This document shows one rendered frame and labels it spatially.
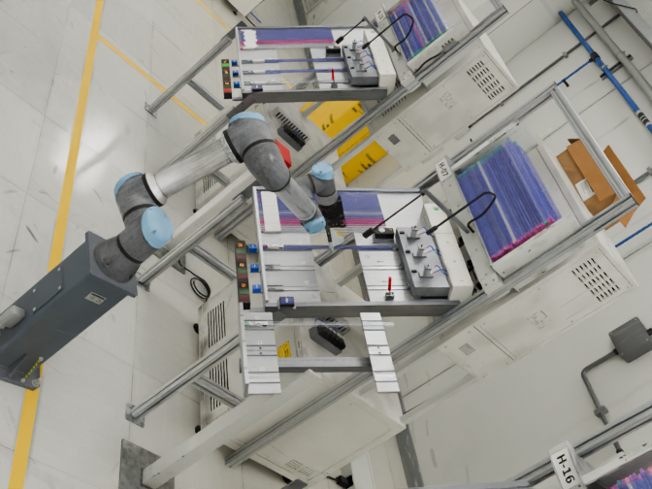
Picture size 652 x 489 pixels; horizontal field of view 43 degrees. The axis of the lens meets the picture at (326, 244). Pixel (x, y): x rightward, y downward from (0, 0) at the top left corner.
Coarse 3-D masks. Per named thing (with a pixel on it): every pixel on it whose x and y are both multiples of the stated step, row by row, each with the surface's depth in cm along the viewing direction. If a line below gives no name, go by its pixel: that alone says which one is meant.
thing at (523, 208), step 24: (504, 144) 319; (480, 168) 321; (504, 168) 312; (528, 168) 307; (480, 192) 313; (504, 192) 305; (528, 192) 296; (504, 216) 298; (528, 216) 290; (552, 216) 284; (504, 240) 292
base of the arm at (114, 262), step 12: (108, 240) 256; (96, 252) 254; (108, 252) 252; (120, 252) 252; (108, 264) 253; (120, 264) 252; (132, 264) 254; (108, 276) 253; (120, 276) 254; (132, 276) 260
